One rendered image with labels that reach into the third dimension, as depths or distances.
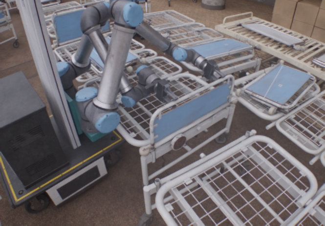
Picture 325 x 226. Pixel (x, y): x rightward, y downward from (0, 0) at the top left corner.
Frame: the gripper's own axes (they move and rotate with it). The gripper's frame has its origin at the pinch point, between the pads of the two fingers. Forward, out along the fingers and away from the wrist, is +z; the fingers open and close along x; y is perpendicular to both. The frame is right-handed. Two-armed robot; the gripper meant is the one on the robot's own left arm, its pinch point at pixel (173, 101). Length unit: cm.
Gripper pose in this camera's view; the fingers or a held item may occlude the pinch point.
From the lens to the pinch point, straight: 135.1
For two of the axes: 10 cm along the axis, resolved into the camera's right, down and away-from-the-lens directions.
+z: 6.0, 6.2, -5.1
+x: -1.0, 6.9, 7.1
